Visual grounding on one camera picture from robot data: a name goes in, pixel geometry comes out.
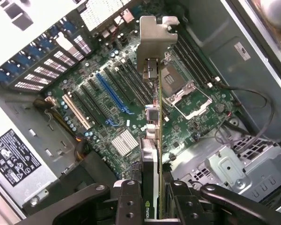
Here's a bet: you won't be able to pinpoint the black plastic shroud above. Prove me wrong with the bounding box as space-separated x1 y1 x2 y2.
58 149 143 188

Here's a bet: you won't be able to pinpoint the silver disk bay cage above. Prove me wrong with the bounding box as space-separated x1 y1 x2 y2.
170 135 281 214

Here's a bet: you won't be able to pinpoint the silver finned heat sink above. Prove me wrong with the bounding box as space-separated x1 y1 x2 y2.
111 129 140 157

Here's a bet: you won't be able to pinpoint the green motherboard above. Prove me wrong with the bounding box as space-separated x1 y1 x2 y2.
44 7 240 179

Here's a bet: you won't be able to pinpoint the black expansion slot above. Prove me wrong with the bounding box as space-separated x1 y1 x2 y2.
80 82 108 124
104 66 134 105

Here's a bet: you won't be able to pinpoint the white expansion slot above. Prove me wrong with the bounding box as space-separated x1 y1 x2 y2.
61 93 92 131

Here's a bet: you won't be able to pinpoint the grey power supply with label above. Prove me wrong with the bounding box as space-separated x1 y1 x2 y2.
0 92 92 210

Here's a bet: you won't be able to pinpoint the blue expansion slot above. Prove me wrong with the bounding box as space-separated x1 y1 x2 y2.
95 72 135 116

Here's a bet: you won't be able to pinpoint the CPU socket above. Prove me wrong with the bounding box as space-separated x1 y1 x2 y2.
159 67 188 97

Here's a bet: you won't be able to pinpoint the black RAM slot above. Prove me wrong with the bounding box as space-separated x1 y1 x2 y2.
181 34 217 83
174 45 208 89
184 30 221 81
177 39 213 86

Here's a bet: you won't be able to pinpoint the open black PC case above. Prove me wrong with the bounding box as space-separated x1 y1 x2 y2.
0 0 281 225

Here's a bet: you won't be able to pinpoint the yellow black power wires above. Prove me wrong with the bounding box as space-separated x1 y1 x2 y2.
32 97 90 163

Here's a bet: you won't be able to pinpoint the black looped wire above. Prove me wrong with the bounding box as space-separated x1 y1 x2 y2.
221 85 276 146

